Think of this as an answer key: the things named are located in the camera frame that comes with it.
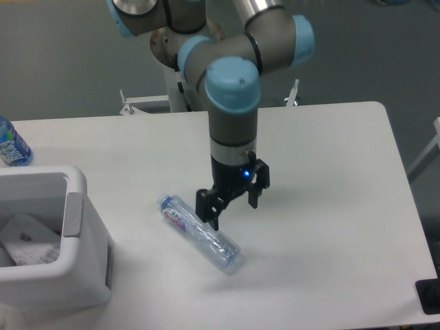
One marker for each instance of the black object at table corner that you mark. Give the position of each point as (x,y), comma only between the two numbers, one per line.
(428,293)

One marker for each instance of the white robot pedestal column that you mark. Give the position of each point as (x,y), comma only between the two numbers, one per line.
(165,44)

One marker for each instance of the white pedestal base frame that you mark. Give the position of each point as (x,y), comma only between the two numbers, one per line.
(156,104)

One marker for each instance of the blue labelled drink bottle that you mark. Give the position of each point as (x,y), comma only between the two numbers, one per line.
(14,150)

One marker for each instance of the clear plastic bag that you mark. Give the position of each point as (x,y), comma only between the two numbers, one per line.
(28,242)

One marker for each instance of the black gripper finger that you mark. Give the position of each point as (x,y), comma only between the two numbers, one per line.
(210,203)
(260,181)

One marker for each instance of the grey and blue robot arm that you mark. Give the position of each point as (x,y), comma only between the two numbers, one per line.
(225,76)

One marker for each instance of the white plastic trash can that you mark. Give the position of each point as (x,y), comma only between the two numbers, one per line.
(57,197)

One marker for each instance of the white frame at right edge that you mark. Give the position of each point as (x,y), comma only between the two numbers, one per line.
(425,158)

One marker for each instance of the clear water bottle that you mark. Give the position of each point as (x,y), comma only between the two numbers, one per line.
(216,245)

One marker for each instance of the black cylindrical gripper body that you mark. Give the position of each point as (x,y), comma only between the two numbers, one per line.
(232,181)

